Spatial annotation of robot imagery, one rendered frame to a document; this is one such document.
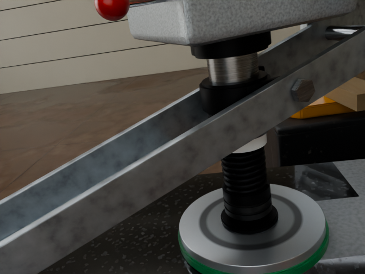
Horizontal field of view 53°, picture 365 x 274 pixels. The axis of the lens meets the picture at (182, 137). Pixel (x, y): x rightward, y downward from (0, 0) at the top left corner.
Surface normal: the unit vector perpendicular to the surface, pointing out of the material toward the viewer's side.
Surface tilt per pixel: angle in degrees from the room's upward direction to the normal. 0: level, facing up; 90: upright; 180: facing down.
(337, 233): 0
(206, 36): 112
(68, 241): 90
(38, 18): 90
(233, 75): 90
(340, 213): 0
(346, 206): 0
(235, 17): 90
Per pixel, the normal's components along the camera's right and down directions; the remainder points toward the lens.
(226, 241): -0.15, -0.93
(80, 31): -0.14, 0.36
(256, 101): 0.36, 0.27
